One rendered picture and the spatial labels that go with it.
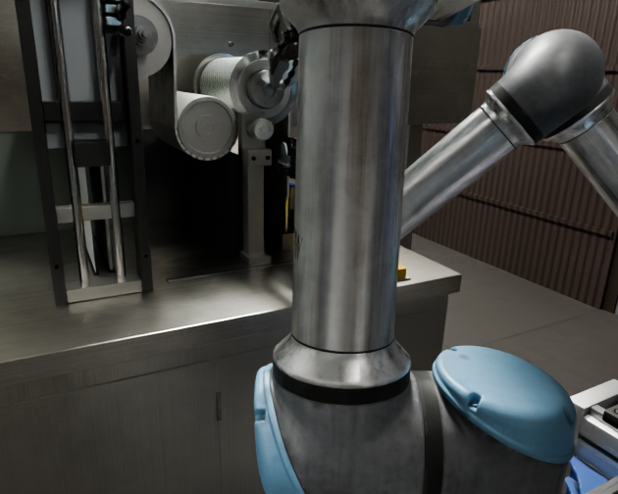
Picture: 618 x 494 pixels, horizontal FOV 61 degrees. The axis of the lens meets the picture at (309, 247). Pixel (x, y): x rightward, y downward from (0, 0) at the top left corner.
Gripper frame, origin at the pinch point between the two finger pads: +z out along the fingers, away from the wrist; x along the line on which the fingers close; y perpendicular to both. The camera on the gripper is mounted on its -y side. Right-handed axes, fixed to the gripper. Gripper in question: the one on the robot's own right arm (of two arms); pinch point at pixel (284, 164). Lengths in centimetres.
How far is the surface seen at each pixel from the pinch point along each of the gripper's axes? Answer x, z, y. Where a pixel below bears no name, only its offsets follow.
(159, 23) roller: 26.2, -1.3, 27.2
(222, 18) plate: 3.5, 30.6, 31.9
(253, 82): 9.2, -4.5, 17.3
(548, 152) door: -238, 117, -23
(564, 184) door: -238, 102, -40
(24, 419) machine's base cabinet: 55, -29, -30
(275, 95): 4.5, -4.5, 14.9
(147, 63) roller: 28.7, -1.3, 20.2
